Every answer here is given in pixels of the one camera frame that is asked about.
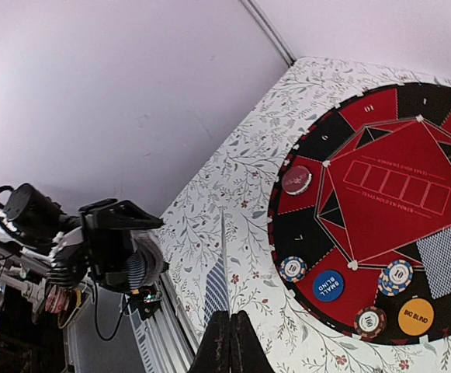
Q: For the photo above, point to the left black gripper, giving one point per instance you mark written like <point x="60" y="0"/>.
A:
<point x="103" y="224"/>

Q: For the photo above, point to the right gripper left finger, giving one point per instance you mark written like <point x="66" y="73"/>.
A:
<point x="214" y="352"/>

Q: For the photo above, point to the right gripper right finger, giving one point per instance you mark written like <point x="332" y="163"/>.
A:
<point x="247" y="355"/>

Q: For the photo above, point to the dealt playing card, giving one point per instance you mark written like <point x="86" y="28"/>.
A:
<point x="435" y="252"/>
<point x="217" y="293"/>

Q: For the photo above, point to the blue ten poker chip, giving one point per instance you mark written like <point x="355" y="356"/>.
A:
<point x="293" y="269"/>

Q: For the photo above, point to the blue small blind button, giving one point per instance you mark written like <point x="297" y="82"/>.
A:
<point x="328" y="286"/>

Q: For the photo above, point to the red hundred poker chip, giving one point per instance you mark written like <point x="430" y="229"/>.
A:
<point x="370" y="322"/>

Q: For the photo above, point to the orange big blind button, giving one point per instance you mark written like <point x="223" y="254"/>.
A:
<point x="416" y="317"/>

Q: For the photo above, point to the clear red dealer button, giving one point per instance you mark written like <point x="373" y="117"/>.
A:
<point x="296" y="180"/>

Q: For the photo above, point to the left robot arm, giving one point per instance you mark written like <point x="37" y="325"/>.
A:
<point x="29" y="221"/>

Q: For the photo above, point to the round red black poker mat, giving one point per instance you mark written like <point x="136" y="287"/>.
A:
<point x="381" y="181"/>

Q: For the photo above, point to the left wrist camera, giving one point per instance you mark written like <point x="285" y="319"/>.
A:
<point x="68" y="259"/>

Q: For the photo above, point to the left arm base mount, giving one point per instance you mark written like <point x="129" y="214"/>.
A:
<point x="146" y="301"/>

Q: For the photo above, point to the aluminium front rail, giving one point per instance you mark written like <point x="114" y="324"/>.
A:
<point x="164" y="342"/>

